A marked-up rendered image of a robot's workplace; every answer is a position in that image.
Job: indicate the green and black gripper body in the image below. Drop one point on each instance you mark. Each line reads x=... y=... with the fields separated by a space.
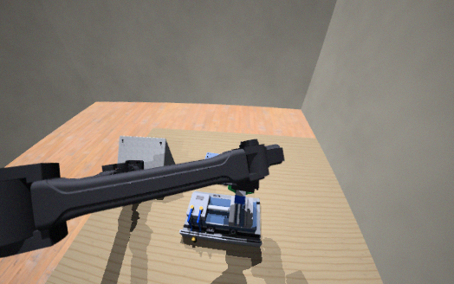
x=249 y=186

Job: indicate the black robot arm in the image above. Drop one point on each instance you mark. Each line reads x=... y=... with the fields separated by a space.
x=27 y=225

